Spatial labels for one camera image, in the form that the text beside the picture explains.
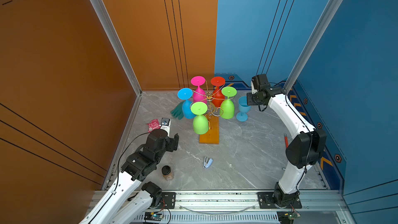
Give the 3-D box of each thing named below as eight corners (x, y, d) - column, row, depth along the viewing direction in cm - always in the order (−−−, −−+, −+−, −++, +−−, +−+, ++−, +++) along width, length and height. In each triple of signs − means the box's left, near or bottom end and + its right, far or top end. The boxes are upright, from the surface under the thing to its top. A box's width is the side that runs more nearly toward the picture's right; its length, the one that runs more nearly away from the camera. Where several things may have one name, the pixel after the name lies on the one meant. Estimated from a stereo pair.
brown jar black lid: (167, 182, 81) (163, 176, 73) (164, 173, 84) (160, 167, 76) (174, 178, 82) (171, 172, 74) (171, 170, 85) (168, 163, 77)
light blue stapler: (202, 167, 86) (202, 165, 83) (204, 158, 89) (204, 156, 87) (211, 169, 85) (211, 168, 83) (213, 160, 88) (213, 158, 86)
